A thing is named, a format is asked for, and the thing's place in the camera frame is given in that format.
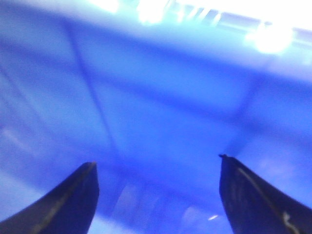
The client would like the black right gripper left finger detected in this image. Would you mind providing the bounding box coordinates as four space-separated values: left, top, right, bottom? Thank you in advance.
0 162 99 234

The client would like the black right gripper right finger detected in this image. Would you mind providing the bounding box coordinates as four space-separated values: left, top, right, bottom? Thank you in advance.
219 155 312 234

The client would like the right blue plastic crate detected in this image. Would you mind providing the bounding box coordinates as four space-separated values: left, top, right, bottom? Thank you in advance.
0 0 312 234

